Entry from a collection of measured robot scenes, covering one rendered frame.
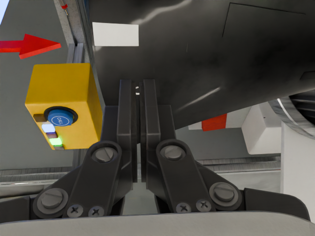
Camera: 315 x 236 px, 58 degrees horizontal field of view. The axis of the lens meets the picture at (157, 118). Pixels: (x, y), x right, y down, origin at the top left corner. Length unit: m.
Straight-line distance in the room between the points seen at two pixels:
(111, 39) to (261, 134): 0.69
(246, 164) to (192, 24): 0.82
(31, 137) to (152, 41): 0.88
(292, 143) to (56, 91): 0.39
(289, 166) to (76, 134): 0.38
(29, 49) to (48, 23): 1.22
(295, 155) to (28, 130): 0.85
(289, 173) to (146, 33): 0.38
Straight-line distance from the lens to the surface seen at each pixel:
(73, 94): 0.48
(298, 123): 0.47
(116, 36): 0.21
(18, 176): 1.00
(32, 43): 0.24
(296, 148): 0.52
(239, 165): 0.98
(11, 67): 1.31
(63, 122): 0.50
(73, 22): 0.63
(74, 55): 0.65
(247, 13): 0.22
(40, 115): 0.51
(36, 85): 0.51
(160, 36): 0.21
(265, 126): 0.83
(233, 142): 1.02
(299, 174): 0.53
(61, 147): 0.59
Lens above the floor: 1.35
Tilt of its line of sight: 33 degrees down
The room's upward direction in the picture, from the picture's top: 175 degrees clockwise
